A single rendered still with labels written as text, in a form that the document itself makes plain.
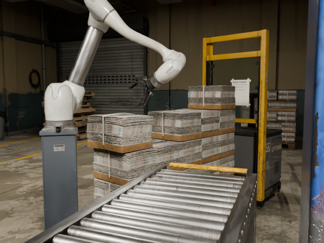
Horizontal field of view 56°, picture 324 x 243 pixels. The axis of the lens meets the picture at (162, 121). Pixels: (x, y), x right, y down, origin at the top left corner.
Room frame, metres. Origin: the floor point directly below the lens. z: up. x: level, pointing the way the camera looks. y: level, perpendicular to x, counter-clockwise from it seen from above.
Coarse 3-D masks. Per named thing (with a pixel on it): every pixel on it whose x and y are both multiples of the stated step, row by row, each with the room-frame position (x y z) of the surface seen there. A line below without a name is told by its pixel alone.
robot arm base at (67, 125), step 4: (72, 120) 1.81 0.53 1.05; (48, 124) 1.74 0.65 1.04; (52, 124) 1.73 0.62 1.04; (56, 124) 1.72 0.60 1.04; (60, 124) 1.73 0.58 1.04; (64, 124) 1.75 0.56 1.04; (68, 124) 1.77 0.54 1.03; (72, 124) 1.80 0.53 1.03; (44, 128) 1.71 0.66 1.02; (48, 128) 1.72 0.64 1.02; (52, 128) 1.72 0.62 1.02; (56, 128) 1.72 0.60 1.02; (60, 128) 1.70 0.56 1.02; (64, 128) 1.74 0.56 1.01; (68, 128) 1.74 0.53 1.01; (72, 128) 1.74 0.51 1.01
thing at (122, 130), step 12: (108, 120) 2.01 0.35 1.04; (120, 120) 1.94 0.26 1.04; (132, 120) 1.98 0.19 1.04; (144, 120) 2.06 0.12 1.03; (108, 132) 2.01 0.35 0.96; (120, 132) 1.94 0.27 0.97; (132, 132) 1.99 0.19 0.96; (144, 132) 2.08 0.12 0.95; (120, 144) 1.93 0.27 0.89; (132, 144) 1.99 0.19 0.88
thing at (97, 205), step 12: (156, 168) 1.66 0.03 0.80; (132, 180) 1.43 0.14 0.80; (144, 180) 1.45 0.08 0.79; (120, 192) 1.25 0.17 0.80; (96, 204) 1.11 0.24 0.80; (108, 204) 1.14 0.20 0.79; (72, 216) 0.99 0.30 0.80; (84, 216) 1.00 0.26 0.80; (60, 228) 0.91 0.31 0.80; (36, 240) 0.83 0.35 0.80; (48, 240) 0.84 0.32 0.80
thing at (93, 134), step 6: (102, 114) 2.19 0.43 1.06; (108, 114) 2.21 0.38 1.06; (114, 114) 2.22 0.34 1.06; (120, 114) 2.21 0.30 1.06; (90, 120) 2.14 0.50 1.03; (96, 120) 2.09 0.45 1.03; (90, 126) 2.14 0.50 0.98; (96, 126) 2.09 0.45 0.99; (90, 132) 2.13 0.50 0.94; (96, 132) 2.08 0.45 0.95; (90, 138) 2.13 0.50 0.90; (96, 138) 2.08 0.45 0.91
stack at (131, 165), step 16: (160, 144) 2.30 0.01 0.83; (176, 144) 2.34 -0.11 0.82; (192, 144) 2.50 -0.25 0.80; (208, 144) 2.69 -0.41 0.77; (96, 160) 2.18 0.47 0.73; (112, 160) 2.06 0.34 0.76; (128, 160) 1.96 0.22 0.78; (144, 160) 2.07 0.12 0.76; (160, 160) 2.20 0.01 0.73; (176, 160) 2.34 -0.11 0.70; (192, 160) 2.50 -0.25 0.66; (128, 176) 1.96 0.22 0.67; (96, 192) 2.18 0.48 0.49
